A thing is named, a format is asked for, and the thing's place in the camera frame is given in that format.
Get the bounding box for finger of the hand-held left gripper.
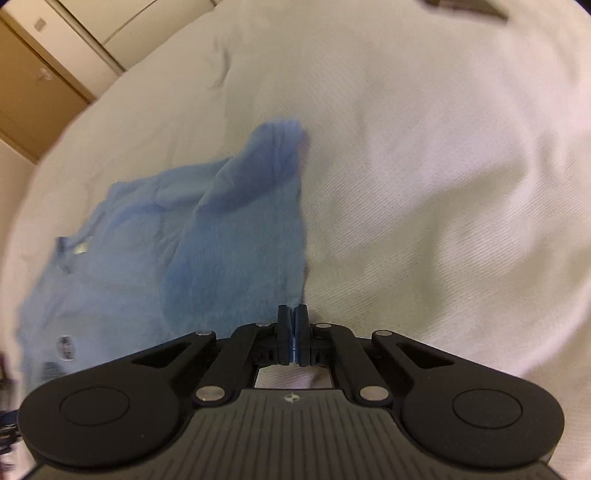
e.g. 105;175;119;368
0;408;22;456

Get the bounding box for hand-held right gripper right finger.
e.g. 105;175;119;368
294;304;457;408

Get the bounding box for wooden door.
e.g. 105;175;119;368
0;8;96;163

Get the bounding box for white wardrobe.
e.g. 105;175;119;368
44;0;219;73

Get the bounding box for black phone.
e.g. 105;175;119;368
423;0;510;22

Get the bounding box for blue printed t-shirt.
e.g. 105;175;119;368
16;119;311;391

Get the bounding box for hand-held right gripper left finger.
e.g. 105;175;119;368
130;305;294;408

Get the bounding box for white bed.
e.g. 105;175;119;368
0;0;591;468

